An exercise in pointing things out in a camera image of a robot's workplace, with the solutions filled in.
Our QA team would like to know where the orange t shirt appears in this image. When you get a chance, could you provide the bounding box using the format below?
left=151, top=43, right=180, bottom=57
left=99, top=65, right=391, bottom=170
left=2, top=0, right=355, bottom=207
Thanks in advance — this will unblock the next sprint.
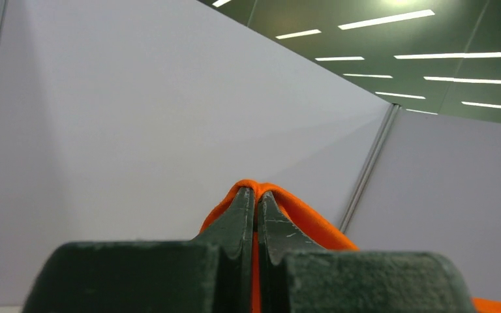
left=199, top=179, right=501, bottom=312

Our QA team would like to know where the right corner aluminium post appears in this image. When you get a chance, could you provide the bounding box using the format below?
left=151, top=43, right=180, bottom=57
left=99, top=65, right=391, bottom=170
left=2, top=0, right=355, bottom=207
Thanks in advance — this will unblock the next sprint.
left=339, top=104, right=401, bottom=234

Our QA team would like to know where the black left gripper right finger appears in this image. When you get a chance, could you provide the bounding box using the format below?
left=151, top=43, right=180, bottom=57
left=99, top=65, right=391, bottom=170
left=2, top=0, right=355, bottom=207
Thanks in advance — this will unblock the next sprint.
left=258, top=192, right=475, bottom=312

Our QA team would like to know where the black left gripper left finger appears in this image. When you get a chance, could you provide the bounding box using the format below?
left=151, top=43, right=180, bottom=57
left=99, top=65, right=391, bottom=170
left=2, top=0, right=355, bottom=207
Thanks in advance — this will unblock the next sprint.
left=23, top=188, right=255, bottom=312

